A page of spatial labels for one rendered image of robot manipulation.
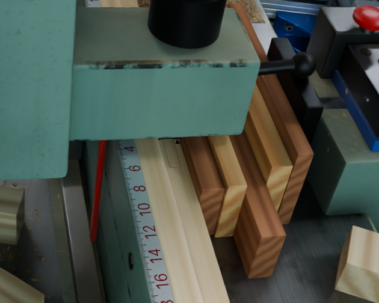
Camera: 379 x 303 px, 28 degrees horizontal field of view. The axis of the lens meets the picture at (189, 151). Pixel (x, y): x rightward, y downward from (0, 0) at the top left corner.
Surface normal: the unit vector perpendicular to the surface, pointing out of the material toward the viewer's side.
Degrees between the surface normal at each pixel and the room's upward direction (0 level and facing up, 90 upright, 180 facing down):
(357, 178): 90
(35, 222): 0
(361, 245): 0
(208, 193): 90
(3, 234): 90
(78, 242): 0
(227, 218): 90
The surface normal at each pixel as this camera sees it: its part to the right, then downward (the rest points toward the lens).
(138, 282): -0.96, 0.04
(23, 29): 0.22, 0.69
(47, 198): 0.15, -0.72
